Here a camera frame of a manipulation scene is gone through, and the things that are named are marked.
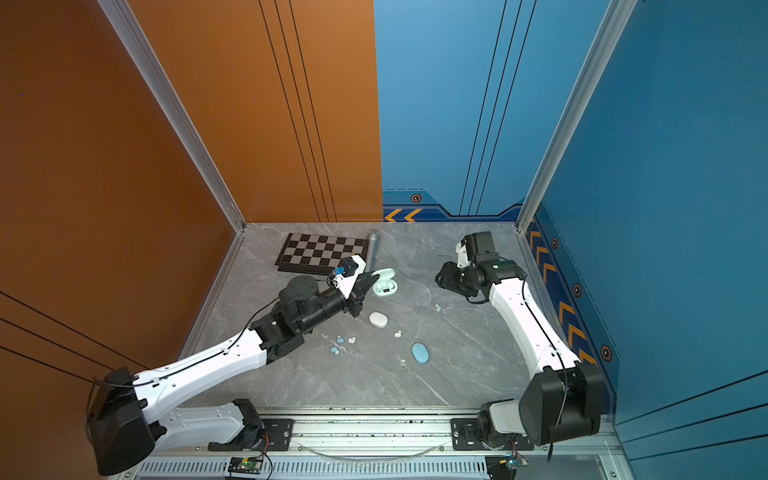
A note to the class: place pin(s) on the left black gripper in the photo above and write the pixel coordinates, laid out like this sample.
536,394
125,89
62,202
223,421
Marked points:
356,295

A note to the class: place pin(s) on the black white chessboard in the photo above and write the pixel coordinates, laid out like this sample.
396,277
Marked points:
315,254

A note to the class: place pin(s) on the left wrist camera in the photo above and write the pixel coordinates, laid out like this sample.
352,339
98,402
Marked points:
344,276

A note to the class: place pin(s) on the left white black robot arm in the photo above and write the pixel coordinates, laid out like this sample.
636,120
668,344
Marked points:
123,421

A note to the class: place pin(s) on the aluminium corner post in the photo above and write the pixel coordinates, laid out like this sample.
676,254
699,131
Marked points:
610,30
127,27

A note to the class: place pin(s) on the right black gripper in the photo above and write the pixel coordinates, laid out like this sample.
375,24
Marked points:
447,278

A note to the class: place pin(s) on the left green circuit board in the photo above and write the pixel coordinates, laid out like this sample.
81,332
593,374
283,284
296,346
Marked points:
245,467

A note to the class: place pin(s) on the mint green earbud case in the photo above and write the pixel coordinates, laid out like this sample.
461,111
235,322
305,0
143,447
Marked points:
385,284

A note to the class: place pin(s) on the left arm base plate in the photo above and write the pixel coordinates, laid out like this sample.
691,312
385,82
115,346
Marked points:
270,435

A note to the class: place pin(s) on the right circuit board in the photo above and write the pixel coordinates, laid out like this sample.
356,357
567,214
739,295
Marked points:
504,467

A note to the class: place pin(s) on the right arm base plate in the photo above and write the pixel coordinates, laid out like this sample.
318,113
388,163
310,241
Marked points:
474,434

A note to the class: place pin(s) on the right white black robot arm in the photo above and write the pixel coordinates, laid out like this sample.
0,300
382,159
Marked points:
564,398

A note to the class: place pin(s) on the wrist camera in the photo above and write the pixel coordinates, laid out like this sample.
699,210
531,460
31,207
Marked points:
462,255
344,276

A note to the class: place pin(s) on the left aluminium corner post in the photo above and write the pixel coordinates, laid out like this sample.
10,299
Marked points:
127,27

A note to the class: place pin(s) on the blue earbud case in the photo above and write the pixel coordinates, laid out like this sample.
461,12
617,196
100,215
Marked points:
420,353

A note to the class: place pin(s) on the white earbud case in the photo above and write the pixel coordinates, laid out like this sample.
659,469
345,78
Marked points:
378,320

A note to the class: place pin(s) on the aluminium front rail frame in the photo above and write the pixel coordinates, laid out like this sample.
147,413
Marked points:
364,443

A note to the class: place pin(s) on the right aluminium corner post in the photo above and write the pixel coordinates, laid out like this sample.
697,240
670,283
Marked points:
610,30

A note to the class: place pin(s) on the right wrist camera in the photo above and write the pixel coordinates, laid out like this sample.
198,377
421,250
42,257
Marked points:
462,255

